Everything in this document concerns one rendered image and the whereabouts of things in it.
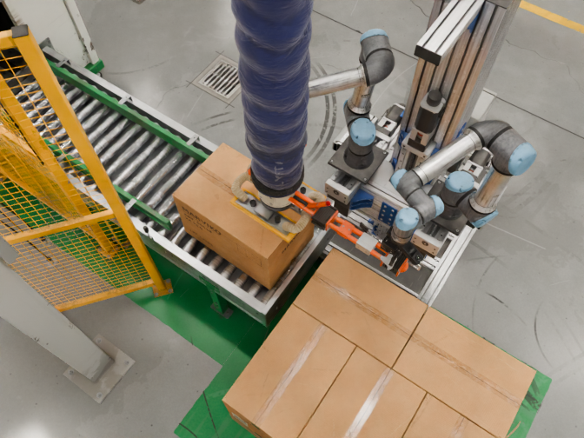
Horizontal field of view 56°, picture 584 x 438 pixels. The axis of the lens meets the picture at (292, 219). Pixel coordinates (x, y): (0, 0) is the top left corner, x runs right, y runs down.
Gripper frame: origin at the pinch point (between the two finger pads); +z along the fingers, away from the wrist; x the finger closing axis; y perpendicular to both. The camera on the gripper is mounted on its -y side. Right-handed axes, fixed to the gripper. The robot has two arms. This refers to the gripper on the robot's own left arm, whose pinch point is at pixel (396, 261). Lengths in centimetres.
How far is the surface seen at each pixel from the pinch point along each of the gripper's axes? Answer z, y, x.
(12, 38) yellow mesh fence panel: -84, 122, 50
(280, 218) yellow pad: 8, 52, 10
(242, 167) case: 30, 94, -11
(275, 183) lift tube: -18, 54, 10
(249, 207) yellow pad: 11, 68, 13
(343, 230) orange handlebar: -1.2, 24.6, 2.4
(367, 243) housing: -1.3, 13.5, 1.5
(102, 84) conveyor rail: 65, 225, -21
